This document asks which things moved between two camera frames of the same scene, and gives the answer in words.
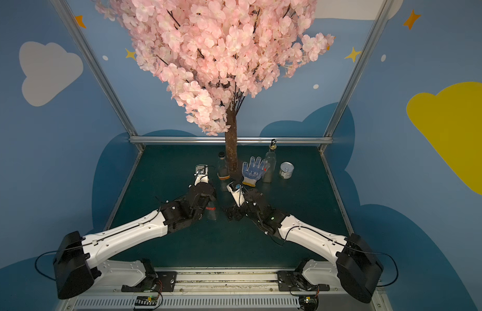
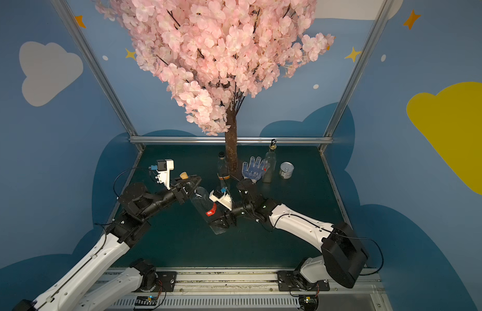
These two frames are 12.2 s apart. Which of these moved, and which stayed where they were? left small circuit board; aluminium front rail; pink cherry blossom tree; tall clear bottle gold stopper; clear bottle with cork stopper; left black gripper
Moved: clear bottle with cork stopper; left black gripper
Stayed: tall clear bottle gold stopper; pink cherry blossom tree; left small circuit board; aluminium front rail
